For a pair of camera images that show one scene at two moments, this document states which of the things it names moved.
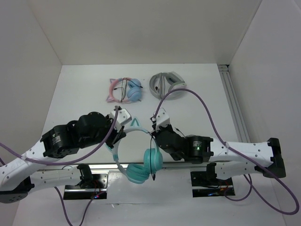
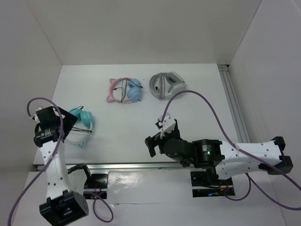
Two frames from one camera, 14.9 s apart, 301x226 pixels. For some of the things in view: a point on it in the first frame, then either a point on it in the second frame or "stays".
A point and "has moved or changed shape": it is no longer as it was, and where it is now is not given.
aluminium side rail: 233,104 stays
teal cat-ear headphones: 153,158 has moved or changed shape
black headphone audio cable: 154,136 has moved or changed shape
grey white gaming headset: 162,83 stays
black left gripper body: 112,137 -> 68,122
